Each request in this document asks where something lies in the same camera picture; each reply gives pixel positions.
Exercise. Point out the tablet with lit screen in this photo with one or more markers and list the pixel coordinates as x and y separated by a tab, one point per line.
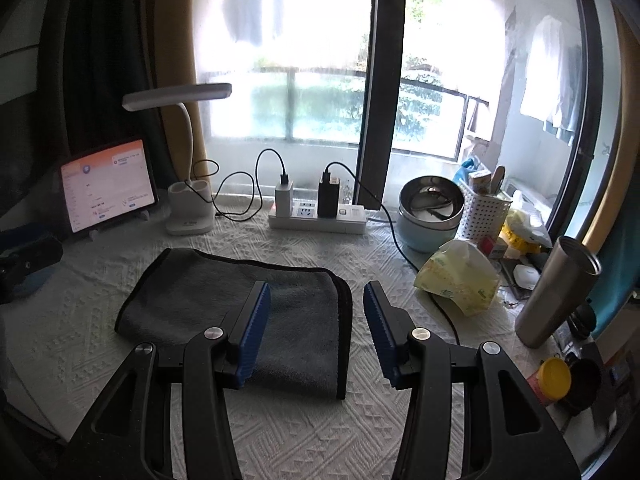
107	186

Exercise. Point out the white charger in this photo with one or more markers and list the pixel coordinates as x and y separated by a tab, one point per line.
284	198

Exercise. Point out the white power strip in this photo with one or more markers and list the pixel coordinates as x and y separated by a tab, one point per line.
320	217

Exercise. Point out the yellow lid jar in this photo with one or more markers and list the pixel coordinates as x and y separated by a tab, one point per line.
552	380

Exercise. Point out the light blue steel pot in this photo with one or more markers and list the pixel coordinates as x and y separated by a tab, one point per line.
427	215

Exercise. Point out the white hanging shirt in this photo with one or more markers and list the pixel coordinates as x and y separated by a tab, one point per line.
552	80

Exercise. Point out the black charger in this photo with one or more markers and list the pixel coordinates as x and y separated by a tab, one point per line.
328	197

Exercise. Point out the white perforated basket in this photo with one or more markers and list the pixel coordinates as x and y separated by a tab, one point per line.
482	215

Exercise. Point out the yellow plastic bag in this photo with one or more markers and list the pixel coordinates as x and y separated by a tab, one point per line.
525	227

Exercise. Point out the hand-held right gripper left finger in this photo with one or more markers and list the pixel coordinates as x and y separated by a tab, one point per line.
252	332

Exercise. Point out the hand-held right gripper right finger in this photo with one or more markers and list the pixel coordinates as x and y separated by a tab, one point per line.
381	332

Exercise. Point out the yellow tissue pack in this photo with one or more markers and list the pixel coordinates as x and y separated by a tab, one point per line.
457	280

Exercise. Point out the grey towel with black trim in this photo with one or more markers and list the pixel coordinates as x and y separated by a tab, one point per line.
300	305

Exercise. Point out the white round case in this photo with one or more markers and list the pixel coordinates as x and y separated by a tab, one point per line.
525	276

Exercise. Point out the stainless steel tumbler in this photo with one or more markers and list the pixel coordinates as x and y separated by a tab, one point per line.
552	295

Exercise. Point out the dark curtain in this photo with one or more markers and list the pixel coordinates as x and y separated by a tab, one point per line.
95	55

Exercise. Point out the white textured tablecloth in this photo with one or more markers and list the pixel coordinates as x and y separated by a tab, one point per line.
310	430

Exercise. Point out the white desk lamp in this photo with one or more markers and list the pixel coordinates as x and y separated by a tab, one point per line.
187	200

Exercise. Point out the black round lid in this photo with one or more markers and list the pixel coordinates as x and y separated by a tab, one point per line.
582	382

